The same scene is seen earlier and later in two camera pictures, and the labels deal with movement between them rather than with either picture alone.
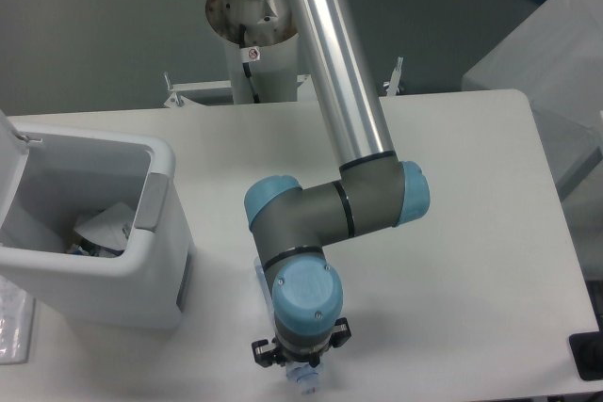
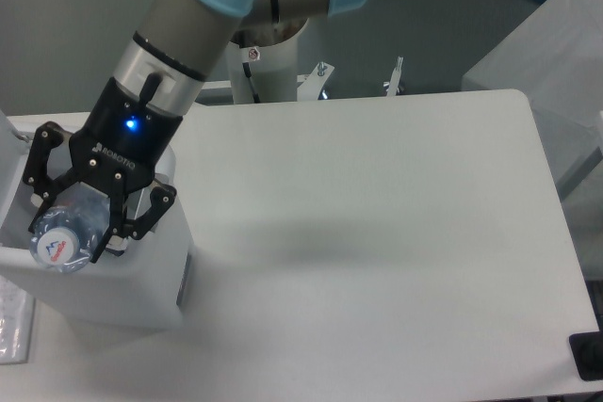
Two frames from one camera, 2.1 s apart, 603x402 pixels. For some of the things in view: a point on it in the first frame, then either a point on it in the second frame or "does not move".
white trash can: x=96 y=219 does not move
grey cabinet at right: x=556 y=59 does not move
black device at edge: x=587 y=351 does not move
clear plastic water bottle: x=306 y=377 to x=65 y=233
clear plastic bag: x=17 y=324 does not move
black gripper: x=265 y=353 to x=121 y=145
